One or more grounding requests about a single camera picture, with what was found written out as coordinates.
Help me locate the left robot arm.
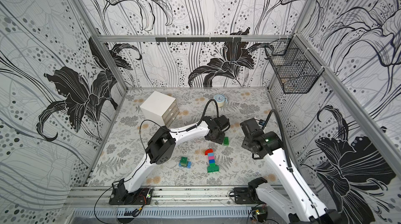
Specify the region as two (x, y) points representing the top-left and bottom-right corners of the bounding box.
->
(109, 99), (230, 206)

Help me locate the red lego brick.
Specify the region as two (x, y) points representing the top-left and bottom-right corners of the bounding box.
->
(205, 149), (214, 156)

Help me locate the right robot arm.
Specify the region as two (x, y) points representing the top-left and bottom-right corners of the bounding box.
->
(240, 118), (343, 224)

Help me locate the long light blue lego brick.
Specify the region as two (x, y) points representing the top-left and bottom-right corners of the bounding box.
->
(179, 161), (192, 168)

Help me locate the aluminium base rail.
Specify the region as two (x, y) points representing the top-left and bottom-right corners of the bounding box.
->
(65, 186), (236, 207)

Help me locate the long green lego brick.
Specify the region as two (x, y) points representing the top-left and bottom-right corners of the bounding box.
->
(207, 163), (219, 173)

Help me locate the black wire wall basket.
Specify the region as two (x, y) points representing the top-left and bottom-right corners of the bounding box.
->
(264, 38), (320, 94)

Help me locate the white slotted cable duct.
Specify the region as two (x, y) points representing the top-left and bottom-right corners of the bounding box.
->
(73, 206), (251, 219)

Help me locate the small blue cream alarm clock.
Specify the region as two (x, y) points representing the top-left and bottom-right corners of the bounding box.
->
(213, 94), (228, 108)

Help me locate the white mini drawer cabinet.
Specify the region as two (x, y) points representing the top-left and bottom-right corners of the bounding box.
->
(140, 91), (180, 128)

